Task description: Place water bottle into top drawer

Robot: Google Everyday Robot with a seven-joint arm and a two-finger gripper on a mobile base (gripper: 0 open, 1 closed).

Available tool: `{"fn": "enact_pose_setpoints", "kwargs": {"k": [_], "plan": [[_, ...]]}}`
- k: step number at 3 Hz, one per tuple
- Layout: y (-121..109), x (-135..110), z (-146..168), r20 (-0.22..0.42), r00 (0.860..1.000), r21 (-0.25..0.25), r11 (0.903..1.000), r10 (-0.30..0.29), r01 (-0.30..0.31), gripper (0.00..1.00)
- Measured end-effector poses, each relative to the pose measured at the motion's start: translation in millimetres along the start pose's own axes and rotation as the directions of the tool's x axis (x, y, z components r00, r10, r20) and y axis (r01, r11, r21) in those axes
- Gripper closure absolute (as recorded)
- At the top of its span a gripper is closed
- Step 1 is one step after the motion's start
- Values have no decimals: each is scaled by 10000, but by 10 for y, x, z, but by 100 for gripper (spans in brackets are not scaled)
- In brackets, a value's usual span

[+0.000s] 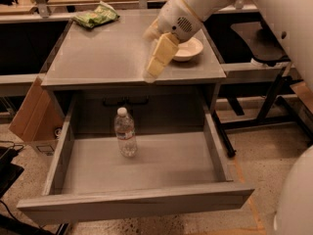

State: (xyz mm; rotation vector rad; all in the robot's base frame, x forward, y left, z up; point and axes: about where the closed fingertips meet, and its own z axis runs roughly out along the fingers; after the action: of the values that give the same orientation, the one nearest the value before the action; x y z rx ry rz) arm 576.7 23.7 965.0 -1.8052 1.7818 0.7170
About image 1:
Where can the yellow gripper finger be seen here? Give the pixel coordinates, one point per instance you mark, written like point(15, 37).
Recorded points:
point(165, 48)
point(152, 33)

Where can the white paper bowl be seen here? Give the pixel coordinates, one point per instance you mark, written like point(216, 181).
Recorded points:
point(188, 50)

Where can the clear plastic water bottle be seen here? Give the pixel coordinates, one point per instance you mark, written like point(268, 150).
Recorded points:
point(124, 128)

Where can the brown cardboard box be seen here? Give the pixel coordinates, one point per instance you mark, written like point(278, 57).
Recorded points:
point(38, 122)

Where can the black side table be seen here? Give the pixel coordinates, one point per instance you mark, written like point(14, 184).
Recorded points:
point(266, 50)

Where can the green chip bag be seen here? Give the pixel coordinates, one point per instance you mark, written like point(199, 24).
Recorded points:
point(103, 14)

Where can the grey cabinet with top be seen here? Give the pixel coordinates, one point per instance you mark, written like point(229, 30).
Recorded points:
point(105, 68)

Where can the open grey top drawer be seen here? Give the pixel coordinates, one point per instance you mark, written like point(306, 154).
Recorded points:
point(180, 166)

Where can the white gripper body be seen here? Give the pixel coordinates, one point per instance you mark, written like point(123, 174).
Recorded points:
point(177, 20)

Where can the black equipment at left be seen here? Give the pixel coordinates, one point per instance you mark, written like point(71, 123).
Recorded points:
point(9, 172)

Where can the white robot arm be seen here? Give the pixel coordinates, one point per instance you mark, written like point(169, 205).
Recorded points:
point(291, 21)

